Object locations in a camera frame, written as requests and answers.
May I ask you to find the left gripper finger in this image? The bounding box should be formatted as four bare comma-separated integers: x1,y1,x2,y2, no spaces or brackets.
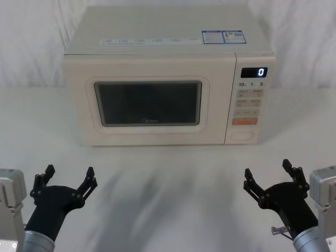
72,166,99,208
29,164,56,201

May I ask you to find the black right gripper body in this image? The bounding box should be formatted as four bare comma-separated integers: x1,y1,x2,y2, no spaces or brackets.
258,182,319,236

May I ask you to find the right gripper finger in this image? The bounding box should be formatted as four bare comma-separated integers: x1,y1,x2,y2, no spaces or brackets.
243,168,271,209
282,158,311,198

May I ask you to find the right gripper thin cable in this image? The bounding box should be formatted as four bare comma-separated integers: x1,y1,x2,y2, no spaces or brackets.
271,226,296,242

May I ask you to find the cream microwave oven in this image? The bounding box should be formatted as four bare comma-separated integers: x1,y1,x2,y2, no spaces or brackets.
62,5,277,147

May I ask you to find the white curtain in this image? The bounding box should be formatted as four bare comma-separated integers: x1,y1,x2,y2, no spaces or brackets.
0,0,336,89

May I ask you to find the oven control panel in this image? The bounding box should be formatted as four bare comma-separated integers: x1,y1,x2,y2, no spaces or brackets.
225,52,277,145

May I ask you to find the white table cloth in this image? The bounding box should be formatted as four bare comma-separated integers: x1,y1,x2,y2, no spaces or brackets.
0,85,336,252

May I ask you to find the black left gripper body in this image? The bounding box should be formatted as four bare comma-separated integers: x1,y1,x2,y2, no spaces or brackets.
25,184,85,242

